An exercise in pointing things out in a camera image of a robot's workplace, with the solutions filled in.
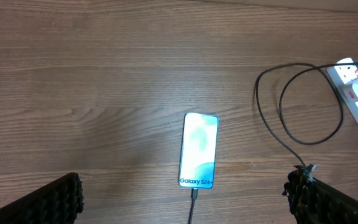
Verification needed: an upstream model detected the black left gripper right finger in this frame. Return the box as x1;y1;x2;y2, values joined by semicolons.
282;164;358;224

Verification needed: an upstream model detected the Samsung Galaxy smartphone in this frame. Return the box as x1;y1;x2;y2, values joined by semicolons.
178;113;219;189

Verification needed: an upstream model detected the white power strip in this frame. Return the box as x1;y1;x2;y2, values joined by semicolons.
326;58;358;124

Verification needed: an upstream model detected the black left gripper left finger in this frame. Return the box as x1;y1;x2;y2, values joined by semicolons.
0;172;84;224

